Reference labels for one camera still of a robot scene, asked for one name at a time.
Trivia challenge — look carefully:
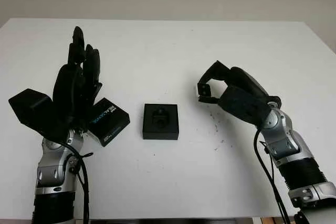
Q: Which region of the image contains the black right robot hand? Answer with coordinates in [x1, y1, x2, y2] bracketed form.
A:
[197, 60, 269, 103]

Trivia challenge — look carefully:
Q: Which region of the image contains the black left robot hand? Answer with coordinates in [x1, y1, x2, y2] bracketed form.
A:
[51, 26, 103, 131]

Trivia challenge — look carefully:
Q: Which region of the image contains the small square depth camera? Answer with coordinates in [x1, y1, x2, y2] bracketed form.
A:
[197, 82, 212, 97]

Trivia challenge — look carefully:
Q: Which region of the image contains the black RealSense box lid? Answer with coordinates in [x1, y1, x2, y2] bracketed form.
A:
[88, 97, 131, 146]

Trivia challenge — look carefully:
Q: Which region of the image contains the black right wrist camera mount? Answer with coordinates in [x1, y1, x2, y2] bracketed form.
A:
[218, 87, 272, 128]

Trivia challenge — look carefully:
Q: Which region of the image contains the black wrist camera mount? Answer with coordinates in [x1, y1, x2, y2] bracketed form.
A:
[218, 87, 272, 128]
[8, 89, 69, 141]

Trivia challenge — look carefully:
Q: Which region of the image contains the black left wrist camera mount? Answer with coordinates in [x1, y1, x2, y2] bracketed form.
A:
[8, 89, 69, 141]

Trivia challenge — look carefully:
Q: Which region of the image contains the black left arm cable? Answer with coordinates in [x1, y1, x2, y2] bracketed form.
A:
[65, 119, 94, 224]

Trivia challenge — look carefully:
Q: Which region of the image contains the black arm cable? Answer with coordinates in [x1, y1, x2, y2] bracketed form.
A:
[65, 119, 94, 224]
[253, 126, 292, 224]

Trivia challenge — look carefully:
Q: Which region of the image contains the black camera box base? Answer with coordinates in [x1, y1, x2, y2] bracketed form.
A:
[142, 103, 180, 141]

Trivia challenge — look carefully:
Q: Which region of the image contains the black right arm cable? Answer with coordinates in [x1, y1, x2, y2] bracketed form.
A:
[253, 126, 292, 224]

